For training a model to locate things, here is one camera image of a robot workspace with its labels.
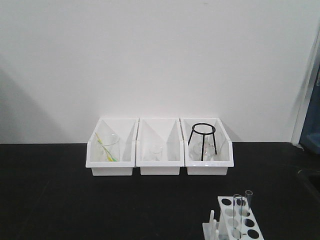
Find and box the glass test tube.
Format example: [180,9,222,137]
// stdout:
[245,190,253,210]
[232,194,243,240]

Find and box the white test tube rack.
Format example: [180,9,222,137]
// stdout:
[202,196,264,240]

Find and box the middle white storage bin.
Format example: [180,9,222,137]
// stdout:
[136,118,185,176]

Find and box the white storage bin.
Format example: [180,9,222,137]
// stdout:
[179,117,234,176]
[85,117,139,176]
[136,118,185,176]

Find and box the small glass beaker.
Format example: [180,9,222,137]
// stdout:
[149,145,163,161]

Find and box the glass flask under tripod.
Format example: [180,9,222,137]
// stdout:
[191,140,215,162]

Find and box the glass beaker in left bin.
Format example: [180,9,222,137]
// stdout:
[97,133,121,162]

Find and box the right white storage bin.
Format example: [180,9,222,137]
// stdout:
[179,117,234,176]

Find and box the left white storage bin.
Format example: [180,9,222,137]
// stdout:
[85,117,139,176]

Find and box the yellow green stirring rod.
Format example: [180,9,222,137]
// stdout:
[95,132,117,162]

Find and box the black wire tripod stand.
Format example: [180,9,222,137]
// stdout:
[188,122,218,161]

